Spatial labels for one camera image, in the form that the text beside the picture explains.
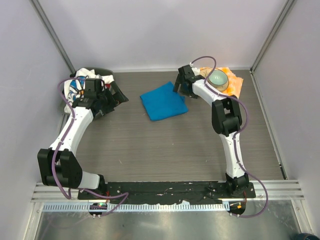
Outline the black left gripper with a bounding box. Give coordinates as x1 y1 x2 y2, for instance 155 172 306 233
97 82 128 116

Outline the blue t-shirt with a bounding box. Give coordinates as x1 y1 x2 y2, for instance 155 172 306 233
140 81 188 122

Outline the white flower print t-shirt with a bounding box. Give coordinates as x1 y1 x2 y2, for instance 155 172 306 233
63 67 115 106

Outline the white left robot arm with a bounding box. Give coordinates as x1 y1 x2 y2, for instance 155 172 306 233
37 77 128 200

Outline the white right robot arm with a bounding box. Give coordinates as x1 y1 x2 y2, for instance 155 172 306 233
173 65 249 198

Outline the grey plastic tray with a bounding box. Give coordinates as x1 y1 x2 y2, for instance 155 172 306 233
58 66 115 116

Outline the beige decorated plate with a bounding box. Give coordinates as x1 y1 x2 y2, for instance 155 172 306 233
199 67 231 92

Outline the light green bowl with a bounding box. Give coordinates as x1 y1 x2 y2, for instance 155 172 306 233
208 69 229 92

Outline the orange checkered cloth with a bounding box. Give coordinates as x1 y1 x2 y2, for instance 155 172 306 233
215 67 244 98

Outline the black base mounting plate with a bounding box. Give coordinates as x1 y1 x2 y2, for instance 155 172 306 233
94 181 256 205

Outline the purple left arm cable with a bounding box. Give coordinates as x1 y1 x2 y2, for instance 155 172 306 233
51 76 130 217

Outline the white slotted cable duct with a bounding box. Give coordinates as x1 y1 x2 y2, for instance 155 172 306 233
42 201 230 213

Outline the aluminium frame rail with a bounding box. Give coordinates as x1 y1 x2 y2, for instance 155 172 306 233
31 180 305 202

